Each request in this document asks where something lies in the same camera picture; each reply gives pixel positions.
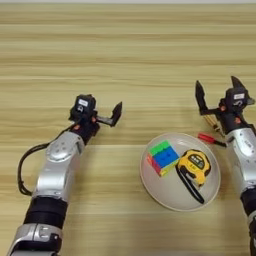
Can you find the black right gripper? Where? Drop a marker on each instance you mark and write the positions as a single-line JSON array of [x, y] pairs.
[[233, 121]]

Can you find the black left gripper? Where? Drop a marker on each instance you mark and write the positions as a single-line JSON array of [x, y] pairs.
[[85, 131]]

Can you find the multicolour puzzle cube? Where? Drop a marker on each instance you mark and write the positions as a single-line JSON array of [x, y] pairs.
[[164, 158]]

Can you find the yellow black tape measure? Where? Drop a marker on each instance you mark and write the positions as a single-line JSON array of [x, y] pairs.
[[195, 165]]

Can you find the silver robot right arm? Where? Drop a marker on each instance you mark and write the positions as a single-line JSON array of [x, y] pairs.
[[245, 156]]

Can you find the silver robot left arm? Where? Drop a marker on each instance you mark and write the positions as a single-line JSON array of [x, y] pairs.
[[56, 173]]

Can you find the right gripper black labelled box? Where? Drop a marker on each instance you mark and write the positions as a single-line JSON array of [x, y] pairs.
[[237, 98]]

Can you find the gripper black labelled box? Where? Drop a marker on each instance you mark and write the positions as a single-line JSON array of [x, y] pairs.
[[237, 98], [82, 106]]

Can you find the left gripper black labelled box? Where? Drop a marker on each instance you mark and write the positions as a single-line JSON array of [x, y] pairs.
[[82, 106]]

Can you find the round beige plate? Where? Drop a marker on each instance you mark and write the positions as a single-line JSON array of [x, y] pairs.
[[166, 193]]

